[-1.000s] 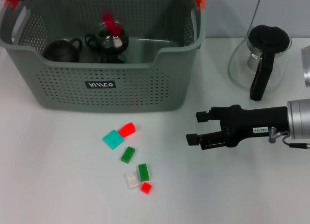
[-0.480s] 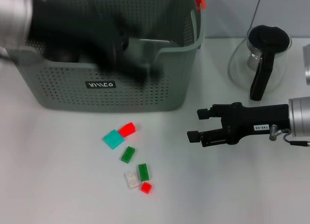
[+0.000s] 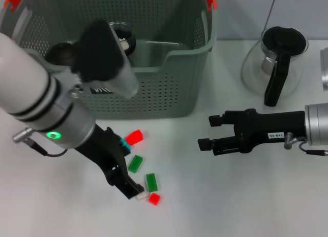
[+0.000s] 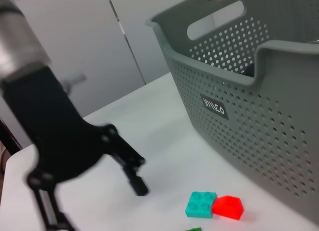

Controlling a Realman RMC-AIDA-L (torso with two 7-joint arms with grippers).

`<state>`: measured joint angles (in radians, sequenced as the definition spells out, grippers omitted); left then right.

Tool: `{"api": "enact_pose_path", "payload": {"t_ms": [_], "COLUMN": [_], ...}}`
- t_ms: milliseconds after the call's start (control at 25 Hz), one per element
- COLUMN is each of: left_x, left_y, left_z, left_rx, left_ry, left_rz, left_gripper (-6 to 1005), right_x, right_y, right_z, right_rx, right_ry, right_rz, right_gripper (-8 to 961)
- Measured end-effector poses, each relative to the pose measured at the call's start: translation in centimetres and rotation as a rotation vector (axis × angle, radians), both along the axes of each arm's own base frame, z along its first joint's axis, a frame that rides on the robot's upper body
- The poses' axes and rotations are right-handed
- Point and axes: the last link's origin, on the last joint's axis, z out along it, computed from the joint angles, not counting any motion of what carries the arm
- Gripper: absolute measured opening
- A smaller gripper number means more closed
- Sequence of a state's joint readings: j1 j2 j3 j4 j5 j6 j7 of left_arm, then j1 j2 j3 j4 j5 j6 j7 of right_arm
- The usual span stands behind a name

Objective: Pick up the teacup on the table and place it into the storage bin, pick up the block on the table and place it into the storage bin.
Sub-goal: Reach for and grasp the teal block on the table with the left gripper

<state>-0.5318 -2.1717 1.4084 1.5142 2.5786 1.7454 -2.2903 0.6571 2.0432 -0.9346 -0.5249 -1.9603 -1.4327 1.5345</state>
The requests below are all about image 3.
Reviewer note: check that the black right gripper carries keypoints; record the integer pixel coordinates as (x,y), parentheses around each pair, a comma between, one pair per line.
(269,127)

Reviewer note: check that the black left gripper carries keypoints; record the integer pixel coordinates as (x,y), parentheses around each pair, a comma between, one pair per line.
(107,155)

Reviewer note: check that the green toy brick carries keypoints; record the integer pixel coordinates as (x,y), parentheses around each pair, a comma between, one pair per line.
(135,164)
(152,182)

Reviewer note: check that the teal square toy brick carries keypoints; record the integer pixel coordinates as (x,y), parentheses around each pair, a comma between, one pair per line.
(125,143)

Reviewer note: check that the large red toy brick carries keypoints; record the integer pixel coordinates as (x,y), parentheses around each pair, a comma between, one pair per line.
(134,137)

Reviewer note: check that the white two-stud toy brick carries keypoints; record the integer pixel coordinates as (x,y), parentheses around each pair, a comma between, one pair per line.
(143,196)

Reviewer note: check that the long white toy brick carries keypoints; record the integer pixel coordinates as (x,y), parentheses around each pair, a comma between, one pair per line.
(124,43)

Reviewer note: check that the grey-green perforated storage bin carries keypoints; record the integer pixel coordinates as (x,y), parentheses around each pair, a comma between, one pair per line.
(166,93)

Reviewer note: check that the small red toy brick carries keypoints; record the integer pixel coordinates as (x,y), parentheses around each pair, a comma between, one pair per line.
(154,198)

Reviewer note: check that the dark clay teapot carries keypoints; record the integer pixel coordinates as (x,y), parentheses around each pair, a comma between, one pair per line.
(60,54)

